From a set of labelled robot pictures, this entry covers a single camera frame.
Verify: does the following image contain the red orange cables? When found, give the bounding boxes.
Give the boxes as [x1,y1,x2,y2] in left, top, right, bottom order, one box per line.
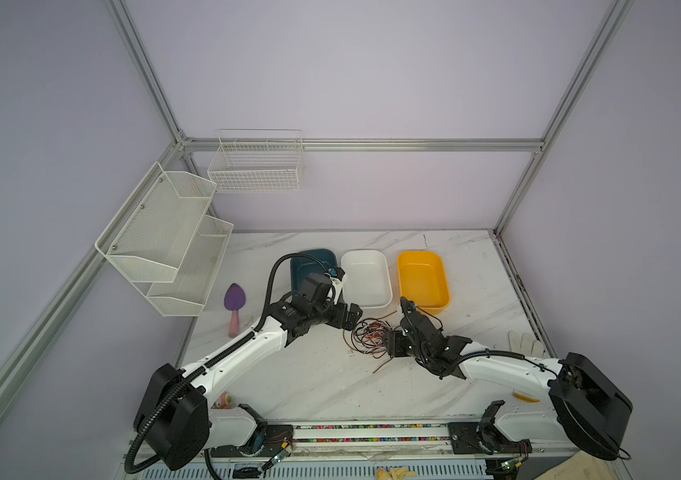
[342,310,401,374]

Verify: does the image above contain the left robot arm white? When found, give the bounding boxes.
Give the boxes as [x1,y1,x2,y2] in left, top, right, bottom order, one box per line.
[124,267,361,474]

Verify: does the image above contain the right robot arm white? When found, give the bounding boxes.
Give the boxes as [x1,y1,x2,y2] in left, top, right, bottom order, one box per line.
[386,298,633,461]

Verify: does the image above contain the white plastic bin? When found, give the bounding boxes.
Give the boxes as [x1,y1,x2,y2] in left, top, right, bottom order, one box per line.
[340,250,393,309]

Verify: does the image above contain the yellow plastic bin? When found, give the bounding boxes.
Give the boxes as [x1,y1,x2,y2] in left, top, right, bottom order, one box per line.
[397,251,451,315]

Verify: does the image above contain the teal plastic bin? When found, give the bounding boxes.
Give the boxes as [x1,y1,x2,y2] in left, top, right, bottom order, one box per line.
[290,248,338,293]

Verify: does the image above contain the white work glove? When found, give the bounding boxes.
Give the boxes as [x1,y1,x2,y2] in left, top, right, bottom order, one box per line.
[507,331,550,359]

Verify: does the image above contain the pink small toy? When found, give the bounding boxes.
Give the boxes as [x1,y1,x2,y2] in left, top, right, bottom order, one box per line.
[216,391,234,409]

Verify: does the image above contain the white mesh two-tier shelf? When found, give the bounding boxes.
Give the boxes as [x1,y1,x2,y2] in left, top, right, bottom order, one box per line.
[94,164,234,317]

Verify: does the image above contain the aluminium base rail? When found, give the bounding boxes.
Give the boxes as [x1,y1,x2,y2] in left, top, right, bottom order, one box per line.
[117,416,617,480]

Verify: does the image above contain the white wire basket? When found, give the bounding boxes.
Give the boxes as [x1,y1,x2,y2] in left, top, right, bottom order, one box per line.
[208,129,304,194]

